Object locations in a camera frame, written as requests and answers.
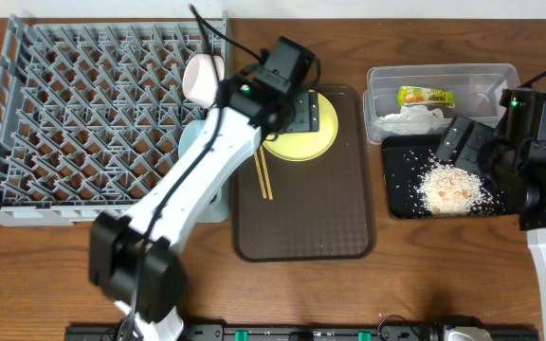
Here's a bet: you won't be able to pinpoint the rice and peanut scraps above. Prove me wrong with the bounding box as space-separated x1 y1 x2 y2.
393 149 509 217

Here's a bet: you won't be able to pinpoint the dark brown serving tray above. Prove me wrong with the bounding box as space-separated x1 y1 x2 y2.
232 84 376 262

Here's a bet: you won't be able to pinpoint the pink bowl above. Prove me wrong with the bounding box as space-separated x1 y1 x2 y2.
182 54 226 108

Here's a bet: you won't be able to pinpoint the black plastic bin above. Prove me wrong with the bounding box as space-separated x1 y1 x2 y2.
380 134 516 221

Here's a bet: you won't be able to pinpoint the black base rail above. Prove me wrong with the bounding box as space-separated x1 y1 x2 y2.
64 314 539 341

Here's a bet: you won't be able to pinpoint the wooden chopstick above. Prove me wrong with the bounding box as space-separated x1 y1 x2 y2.
253 152 267 199
259 146 274 200

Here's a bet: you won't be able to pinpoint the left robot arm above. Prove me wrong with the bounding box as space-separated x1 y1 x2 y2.
89 37 320 340

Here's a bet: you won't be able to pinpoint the yellow plate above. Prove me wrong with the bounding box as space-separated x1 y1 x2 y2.
264 91 338 162

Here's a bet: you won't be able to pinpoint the light blue bowl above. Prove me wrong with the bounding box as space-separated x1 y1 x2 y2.
178 120 211 167

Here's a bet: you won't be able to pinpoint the green yellow snack wrapper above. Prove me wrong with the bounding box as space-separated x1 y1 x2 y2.
397 86 456 107

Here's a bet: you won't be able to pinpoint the grey dishwasher rack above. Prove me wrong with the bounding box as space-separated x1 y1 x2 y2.
0 16 206 226

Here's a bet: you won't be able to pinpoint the white napkin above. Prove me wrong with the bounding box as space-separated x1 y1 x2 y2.
376 105 447 135

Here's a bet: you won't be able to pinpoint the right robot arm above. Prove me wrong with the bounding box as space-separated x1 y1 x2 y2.
436 87 546 339

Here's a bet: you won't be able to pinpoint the clear plastic bin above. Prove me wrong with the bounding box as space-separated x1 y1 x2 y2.
363 63 520 145

